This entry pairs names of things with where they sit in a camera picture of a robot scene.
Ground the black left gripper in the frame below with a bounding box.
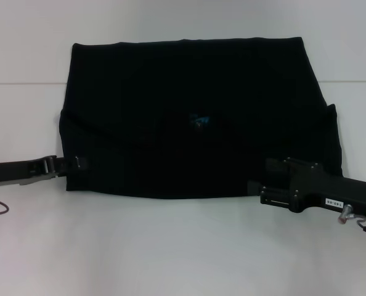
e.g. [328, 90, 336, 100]
[0, 155, 87, 186]

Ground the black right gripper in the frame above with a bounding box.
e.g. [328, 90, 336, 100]
[246, 157, 366, 215]

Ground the black shirt with FREE print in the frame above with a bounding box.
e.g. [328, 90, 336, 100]
[59, 36, 344, 200]

